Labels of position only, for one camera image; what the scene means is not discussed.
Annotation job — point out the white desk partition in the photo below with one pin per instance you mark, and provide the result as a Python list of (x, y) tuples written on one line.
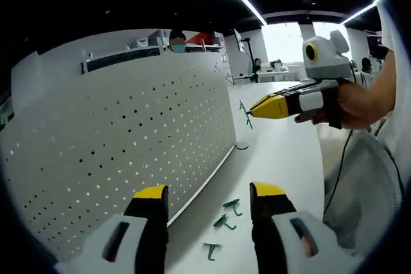
[(57, 59)]

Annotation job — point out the white perforated mounting plate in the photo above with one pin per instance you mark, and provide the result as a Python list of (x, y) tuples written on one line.
[(112, 142)]

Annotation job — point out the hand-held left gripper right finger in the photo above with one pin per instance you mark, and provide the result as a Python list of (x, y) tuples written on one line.
[(273, 222)]

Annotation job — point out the person's right hand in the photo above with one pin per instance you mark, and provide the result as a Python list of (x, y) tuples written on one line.
[(348, 104)]

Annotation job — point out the green hook assembly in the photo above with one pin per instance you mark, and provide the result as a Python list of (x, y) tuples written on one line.
[(224, 222), (212, 250), (245, 111), (232, 205)]

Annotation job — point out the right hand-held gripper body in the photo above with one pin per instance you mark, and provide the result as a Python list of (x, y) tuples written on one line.
[(330, 62)]

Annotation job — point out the short ceiling light strip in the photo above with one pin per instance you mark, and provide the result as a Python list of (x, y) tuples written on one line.
[(363, 9)]

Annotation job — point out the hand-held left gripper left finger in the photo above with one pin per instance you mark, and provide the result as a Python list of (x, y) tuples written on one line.
[(144, 222)]

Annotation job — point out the black monitor stand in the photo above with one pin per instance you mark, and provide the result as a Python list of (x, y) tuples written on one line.
[(250, 59)]

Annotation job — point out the storage shelf with boxes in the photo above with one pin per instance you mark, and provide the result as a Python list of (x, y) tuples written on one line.
[(144, 43)]

